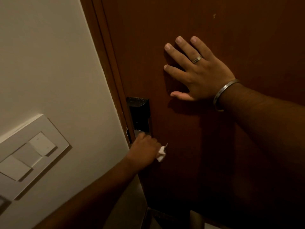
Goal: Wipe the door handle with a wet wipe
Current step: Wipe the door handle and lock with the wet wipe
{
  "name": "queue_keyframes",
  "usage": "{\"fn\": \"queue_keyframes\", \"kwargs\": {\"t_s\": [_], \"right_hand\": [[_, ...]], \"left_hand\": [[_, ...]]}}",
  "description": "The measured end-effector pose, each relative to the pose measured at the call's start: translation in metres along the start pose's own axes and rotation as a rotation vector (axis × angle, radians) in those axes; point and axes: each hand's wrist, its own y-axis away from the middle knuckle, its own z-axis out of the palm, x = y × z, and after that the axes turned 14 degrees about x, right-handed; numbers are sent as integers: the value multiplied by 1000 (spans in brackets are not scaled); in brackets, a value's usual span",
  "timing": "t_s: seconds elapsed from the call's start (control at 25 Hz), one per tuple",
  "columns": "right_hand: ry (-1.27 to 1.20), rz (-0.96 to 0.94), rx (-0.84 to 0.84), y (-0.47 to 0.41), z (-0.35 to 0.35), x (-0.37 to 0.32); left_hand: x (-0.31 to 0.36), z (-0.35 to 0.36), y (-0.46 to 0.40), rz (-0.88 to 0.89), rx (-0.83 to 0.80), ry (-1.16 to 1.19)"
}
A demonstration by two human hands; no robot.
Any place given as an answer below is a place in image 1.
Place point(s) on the person's left hand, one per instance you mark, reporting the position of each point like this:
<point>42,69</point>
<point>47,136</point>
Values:
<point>144,151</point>

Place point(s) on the person's right hand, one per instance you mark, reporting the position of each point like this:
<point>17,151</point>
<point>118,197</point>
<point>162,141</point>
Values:
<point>206,77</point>

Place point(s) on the person's right thumb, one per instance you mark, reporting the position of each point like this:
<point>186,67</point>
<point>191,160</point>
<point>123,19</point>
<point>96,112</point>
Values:
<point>181,95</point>

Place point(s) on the person's right middle finger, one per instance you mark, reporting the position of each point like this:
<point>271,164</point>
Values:
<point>177,56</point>

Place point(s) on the person's right little finger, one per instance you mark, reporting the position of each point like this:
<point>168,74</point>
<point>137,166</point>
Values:
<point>202,46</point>

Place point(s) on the white tissue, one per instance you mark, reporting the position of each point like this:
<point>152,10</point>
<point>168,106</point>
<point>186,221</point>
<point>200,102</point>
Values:
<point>161,153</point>

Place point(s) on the brown wooden door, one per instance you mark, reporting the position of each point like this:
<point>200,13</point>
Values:
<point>238,164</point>

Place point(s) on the person's left forearm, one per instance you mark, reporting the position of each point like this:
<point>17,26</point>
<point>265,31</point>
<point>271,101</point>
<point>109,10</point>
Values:
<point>95,195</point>

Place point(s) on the person's right forearm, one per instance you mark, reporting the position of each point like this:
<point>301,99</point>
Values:
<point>266,126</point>

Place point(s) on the silver metal bangle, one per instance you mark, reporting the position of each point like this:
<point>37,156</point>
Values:
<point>220,91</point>

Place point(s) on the black door lock plate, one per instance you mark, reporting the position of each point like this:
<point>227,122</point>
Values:
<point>140,114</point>

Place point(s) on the brown wooden door frame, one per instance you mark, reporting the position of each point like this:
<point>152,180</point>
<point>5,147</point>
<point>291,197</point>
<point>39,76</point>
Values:
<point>106,69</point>

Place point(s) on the white rocker switch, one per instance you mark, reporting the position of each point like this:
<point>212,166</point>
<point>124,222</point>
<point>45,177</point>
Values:
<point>26,155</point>
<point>42,143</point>
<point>13,168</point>

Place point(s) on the white wall switch plate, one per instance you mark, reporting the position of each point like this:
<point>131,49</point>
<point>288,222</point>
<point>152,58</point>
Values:
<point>31,162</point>

